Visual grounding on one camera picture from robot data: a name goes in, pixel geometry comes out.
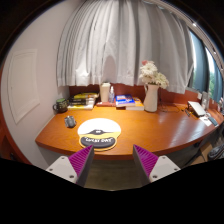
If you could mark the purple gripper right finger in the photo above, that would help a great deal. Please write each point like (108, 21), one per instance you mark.
(151, 167)

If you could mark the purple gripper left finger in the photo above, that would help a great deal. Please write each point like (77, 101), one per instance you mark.
(74, 168)

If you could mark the round white yellow mouse pad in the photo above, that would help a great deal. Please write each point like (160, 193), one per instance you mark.
(101, 133)

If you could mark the grey computer mouse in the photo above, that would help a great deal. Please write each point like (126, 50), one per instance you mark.
(70, 122)

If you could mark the yellow white book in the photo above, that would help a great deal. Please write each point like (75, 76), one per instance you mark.
(138, 105)

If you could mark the white pitcher vase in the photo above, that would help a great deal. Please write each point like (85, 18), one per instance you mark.
(151, 98)

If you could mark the dark green mug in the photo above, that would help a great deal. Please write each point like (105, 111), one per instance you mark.
(60, 106)

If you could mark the stack of dark books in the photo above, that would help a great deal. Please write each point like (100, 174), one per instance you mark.
(82, 101)

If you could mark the blue book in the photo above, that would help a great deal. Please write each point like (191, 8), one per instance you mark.
(124, 100)

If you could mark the dark smartphone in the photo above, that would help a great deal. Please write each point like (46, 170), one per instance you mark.
(213, 121)

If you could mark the clear small bottle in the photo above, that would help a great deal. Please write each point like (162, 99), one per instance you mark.
(111, 94)

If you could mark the white pink flower bouquet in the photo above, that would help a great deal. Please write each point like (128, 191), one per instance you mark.
(149, 74)

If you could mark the white curtain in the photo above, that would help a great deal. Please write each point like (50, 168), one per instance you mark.
(107, 41)

